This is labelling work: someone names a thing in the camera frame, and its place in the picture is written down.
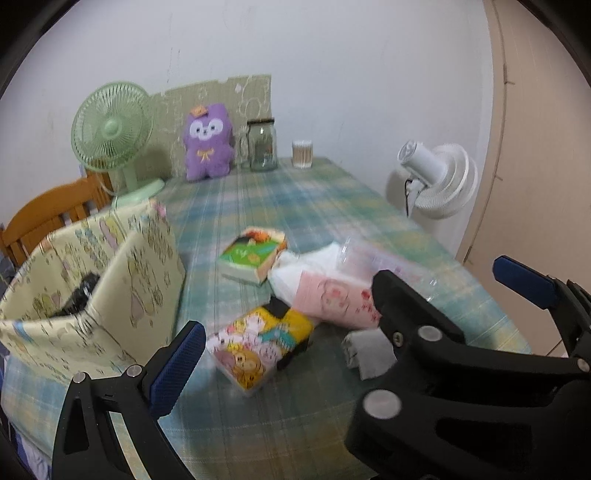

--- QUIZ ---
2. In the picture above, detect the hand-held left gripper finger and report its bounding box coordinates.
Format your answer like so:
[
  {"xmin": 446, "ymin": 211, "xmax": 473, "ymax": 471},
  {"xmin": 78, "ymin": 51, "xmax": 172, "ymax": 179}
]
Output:
[{"xmin": 53, "ymin": 320, "xmax": 206, "ymax": 480}]

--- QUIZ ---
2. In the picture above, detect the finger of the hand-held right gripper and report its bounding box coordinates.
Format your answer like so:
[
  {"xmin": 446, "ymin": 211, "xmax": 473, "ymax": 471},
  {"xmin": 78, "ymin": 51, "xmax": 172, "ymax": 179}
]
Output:
[
  {"xmin": 344, "ymin": 270, "xmax": 591, "ymax": 480},
  {"xmin": 493, "ymin": 255, "xmax": 591, "ymax": 384}
]

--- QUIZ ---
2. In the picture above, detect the cartoon printed fabric storage box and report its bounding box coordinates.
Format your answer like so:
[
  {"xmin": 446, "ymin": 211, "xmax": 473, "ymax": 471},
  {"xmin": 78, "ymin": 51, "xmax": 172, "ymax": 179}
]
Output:
[{"xmin": 0, "ymin": 198, "xmax": 187, "ymax": 385}]

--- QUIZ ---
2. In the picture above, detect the white drawstring cloth bag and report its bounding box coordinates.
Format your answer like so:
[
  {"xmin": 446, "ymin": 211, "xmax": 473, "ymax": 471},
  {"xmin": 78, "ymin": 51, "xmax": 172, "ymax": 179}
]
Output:
[{"xmin": 268, "ymin": 243, "xmax": 345, "ymax": 306}]

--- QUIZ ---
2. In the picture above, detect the grey white folded cloth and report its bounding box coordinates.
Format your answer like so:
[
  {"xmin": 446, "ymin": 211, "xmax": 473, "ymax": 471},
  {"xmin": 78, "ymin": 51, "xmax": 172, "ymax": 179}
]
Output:
[{"xmin": 342, "ymin": 329, "xmax": 399, "ymax": 381}]

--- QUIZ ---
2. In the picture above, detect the pink printed plastic-wrapped pack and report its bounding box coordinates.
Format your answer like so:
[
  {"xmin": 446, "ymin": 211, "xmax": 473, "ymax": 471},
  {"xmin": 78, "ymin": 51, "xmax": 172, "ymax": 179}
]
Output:
[{"xmin": 292, "ymin": 239, "xmax": 439, "ymax": 329}]

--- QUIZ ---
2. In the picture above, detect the yellow cartoon printed pack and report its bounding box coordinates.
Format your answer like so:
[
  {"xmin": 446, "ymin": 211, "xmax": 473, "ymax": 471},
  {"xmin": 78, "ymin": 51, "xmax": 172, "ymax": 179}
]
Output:
[{"xmin": 205, "ymin": 299, "xmax": 315, "ymax": 405}]

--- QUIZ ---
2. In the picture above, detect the dark cloth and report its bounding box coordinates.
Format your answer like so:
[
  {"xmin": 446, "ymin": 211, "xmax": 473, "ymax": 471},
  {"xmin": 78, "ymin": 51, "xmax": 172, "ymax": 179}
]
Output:
[{"xmin": 48, "ymin": 272, "xmax": 101, "ymax": 318}]

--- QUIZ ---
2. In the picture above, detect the white standing fan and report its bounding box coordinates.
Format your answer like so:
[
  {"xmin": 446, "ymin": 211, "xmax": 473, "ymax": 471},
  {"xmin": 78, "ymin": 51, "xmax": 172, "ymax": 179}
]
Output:
[{"xmin": 385, "ymin": 141, "xmax": 479, "ymax": 220}]

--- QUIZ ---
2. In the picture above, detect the green orange printed box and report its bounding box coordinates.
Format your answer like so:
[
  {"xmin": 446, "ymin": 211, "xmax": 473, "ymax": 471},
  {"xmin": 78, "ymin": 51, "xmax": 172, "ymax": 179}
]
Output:
[{"xmin": 220, "ymin": 226, "xmax": 287, "ymax": 285}]

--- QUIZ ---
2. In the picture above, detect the beige door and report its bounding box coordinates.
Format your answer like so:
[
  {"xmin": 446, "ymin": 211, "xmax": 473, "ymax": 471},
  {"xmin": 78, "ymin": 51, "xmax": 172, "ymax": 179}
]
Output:
[{"xmin": 456, "ymin": 0, "xmax": 591, "ymax": 358}]

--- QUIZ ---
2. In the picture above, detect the plaid tablecloth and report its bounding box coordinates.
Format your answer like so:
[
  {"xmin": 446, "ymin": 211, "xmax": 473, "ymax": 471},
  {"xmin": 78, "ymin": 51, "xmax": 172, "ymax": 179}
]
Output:
[{"xmin": 0, "ymin": 157, "xmax": 532, "ymax": 480}]

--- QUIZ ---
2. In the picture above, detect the cotton swab container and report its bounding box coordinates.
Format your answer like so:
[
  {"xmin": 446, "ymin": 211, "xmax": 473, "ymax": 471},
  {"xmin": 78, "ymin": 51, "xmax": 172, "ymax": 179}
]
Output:
[{"xmin": 292, "ymin": 140, "xmax": 316, "ymax": 169}]

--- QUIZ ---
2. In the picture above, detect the wooden chair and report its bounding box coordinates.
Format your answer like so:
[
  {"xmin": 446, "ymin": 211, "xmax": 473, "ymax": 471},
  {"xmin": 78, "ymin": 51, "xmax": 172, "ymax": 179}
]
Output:
[{"xmin": 0, "ymin": 173, "xmax": 114, "ymax": 269}]

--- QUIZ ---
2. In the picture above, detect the glass jar with black lid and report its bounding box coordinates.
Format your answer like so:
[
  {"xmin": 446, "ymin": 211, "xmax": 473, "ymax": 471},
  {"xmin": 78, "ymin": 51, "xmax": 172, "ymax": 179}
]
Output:
[{"xmin": 238, "ymin": 119, "xmax": 279, "ymax": 173}]

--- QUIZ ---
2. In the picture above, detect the purple plush toy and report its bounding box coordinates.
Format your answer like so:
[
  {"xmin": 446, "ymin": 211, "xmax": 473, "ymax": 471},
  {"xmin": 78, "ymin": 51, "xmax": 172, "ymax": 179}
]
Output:
[{"xmin": 184, "ymin": 104, "xmax": 235, "ymax": 182}]

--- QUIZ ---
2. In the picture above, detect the green desk fan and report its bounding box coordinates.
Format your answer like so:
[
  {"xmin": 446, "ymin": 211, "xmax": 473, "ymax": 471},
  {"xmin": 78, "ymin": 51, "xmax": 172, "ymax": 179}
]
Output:
[{"xmin": 71, "ymin": 82, "xmax": 166, "ymax": 208}]

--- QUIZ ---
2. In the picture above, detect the green patterned board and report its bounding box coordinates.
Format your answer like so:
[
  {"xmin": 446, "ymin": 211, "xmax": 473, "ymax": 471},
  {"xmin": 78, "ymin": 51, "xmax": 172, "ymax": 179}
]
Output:
[{"xmin": 151, "ymin": 74, "xmax": 272, "ymax": 178}]

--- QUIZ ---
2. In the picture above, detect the black fan cable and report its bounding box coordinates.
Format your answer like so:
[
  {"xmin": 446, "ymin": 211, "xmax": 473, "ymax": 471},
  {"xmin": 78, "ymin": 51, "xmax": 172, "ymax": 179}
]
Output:
[{"xmin": 404, "ymin": 178, "xmax": 422, "ymax": 217}]

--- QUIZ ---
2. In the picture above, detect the white fan cable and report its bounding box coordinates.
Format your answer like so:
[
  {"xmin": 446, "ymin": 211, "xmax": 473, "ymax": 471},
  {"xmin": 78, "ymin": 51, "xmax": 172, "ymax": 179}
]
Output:
[{"xmin": 95, "ymin": 173, "xmax": 118, "ymax": 206}]

